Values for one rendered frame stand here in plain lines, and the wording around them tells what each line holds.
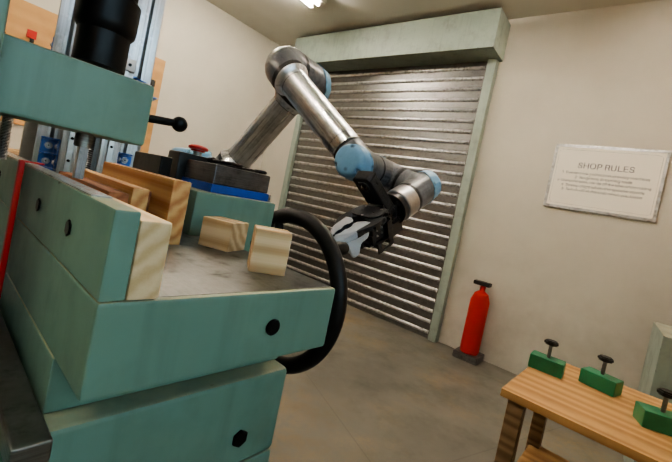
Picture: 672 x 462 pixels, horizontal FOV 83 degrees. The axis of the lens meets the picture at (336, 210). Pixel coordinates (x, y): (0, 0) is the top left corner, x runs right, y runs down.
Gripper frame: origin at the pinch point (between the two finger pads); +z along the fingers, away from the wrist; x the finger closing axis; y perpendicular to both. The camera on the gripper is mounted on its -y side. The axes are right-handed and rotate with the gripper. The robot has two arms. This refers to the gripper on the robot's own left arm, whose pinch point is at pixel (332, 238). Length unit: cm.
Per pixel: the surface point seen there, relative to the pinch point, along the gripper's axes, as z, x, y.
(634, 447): -45, -48, 70
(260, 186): 11.3, 1.9, -14.3
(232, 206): 17.4, 0.7, -13.7
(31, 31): -38, 329, -74
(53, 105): 32.9, 0.3, -31.1
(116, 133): 28.5, 0.3, -27.2
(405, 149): -244, 146, 65
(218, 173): 17.4, 1.9, -18.6
